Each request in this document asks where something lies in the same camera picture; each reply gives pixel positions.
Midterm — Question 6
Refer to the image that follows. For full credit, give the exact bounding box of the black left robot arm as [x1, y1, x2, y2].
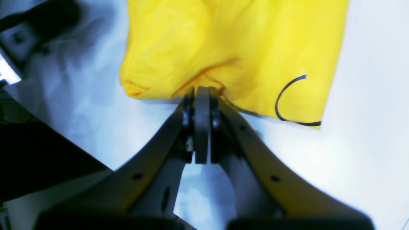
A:
[0, 0, 81, 87]

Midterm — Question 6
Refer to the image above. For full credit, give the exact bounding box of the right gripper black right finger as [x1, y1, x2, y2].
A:
[209, 87, 374, 230]

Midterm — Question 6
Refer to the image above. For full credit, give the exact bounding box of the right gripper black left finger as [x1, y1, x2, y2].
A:
[35, 87, 211, 230]

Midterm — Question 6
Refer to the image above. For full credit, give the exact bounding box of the orange yellow T-shirt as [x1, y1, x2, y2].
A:
[120, 0, 349, 130]

